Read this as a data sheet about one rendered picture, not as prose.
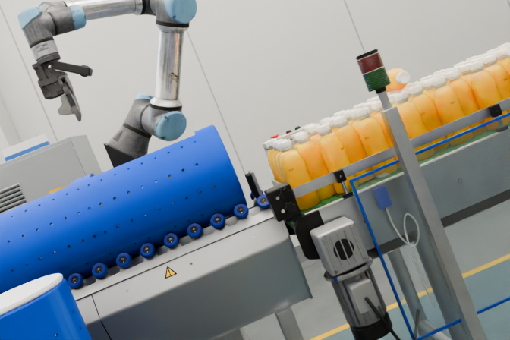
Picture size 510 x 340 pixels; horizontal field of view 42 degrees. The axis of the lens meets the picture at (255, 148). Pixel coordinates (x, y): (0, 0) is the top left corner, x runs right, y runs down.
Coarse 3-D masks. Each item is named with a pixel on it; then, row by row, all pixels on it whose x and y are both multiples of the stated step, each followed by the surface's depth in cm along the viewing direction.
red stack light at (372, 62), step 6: (378, 54) 173; (360, 60) 173; (366, 60) 172; (372, 60) 172; (378, 60) 173; (360, 66) 174; (366, 66) 173; (372, 66) 172; (378, 66) 172; (366, 72) 173
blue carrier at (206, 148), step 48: (192, 144) 198; (96, 192) 193; (144, 192) 192; (192, 192) 193; (240, 192) 197; (0, 240) 189; (48, 240) 189; (96, 240) 191; (144, 240) 196; (0, 288) 189
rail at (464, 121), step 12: (504, 108) 196; (456, 120) 194; (468, 120) 194; (480, 120) 195; (432, 132) 193; (444, 132) 194; (420, 144) 193; (372, 156) 192; (384, 156) 192; (348, 168) 191; (360, 168) 191; (312, 180) 191; (324, 180) 190; (300, 192) 190
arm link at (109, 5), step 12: (72, 0) 218; (84, 0) 219; (96, 0) 221; (108, 0) 224; (120, 0) 226; (132, 0) 228; (144, 0) 230; (84, 12) 219; (96, 12) 221; (108, 12) 224; (120, 12) 227; (132, 12) 231; (144, 12) 233
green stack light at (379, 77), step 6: (384, 66) 174; (372, 72) 172; (378, 72) 172; (384, 72) 173; (366, 78) 174; (372, 78) 173; (378, 78) 172; (384, 78) 173; (366, 84) 175; (372, 84) 173; (378, 84) 173; (384, 84) 173; (372, 90) 174
